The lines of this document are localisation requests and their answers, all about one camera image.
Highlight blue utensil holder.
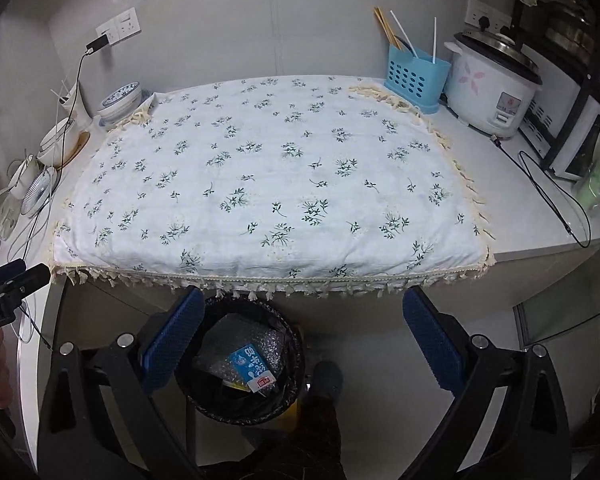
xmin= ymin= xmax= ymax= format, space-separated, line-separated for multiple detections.
xmin=384 ymin=42 xmax=452 ymax=115

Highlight wooden chopstick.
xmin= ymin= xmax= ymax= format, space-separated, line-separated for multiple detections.
xmin=377 ymin=7 xmax=403 ymax=48
xmin=373 ymin=8 xmax=398 ymax=50

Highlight black metal rack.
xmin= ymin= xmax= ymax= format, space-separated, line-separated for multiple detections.
xmin=510 ymin=0 xmax=600 ymax=183

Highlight white microwave oven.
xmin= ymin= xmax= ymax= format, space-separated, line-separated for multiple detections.
xmin=517 ymin=45 xmax=600 ymax=181

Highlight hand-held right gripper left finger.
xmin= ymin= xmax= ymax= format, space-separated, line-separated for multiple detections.
xmin=37 ymin=285 xmax=206 ymax=480

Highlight white wall socket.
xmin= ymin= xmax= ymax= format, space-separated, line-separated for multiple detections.
xmin=116 ymin=7 xmax=141 ymax=38
xmin=96 ymin=19 xmax=120 ymax=46

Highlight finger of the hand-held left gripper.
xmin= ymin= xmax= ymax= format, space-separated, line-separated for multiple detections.
xmin=0 ymin=264 xmax=51 ymax=306
xmin=0 ymin=259 xmax=27 ymax=283

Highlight white socket with plug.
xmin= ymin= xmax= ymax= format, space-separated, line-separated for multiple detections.
xmin=466 ymin=0 xmax=513 ymax=31

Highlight green plastic bag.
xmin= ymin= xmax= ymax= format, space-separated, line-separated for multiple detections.
xmin=572 ymin=125 xmax=600 ymax=216

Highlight white floral tablecloth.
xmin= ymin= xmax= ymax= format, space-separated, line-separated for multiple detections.
xmin=50 ymin=76 xmax=496 ymax=301

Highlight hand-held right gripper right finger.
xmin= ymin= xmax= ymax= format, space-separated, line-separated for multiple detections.
xmin=401 ymin=285 xmax=571 ymax=480

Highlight black power cable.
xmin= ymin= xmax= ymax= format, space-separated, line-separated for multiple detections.
xmin=490 ymin=135 xmax=592 ymax=248

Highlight white paper holder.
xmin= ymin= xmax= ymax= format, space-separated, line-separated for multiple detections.
xmin=60 ymin=80 xmax=93 ymax=121

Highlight black trash bin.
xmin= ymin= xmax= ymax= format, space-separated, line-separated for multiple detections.
xmin=174 ymin=296 xmax=307 ymax=428

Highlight blue milk carton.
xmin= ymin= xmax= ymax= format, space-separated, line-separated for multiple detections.
xmin=228 ymin=344 xmax=276 ymax=393

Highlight black charger cable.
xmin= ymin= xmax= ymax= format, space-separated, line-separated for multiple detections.
xmin=7 ymin=52 xmax=88 ymax=261

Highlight white spoon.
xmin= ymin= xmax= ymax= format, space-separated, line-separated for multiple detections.
xmin=0 ymin=157 xmax=28 ymax=197

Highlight round wooden coaster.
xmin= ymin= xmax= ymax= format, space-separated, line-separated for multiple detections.
xmin=60 ymin=130 xmax=91 ymax=168

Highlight white mug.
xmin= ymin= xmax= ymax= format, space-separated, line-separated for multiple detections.
xmin=7 ymin=154 xmax=42 ymax=200

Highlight white rice cooker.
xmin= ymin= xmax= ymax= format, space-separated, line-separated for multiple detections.
xmin=442 ymin=31 xmax=543 ymax=140

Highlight clear glass jar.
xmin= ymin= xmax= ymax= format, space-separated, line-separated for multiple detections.
xmin=0 ymin=195 xmax=21 ymax=241

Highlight white bowl dark rim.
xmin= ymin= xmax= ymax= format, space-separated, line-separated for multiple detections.
xmin=39 ymin=117 xmax=77 ymax=153
xmin=36 ymin=127 xmax=78 ymax=167

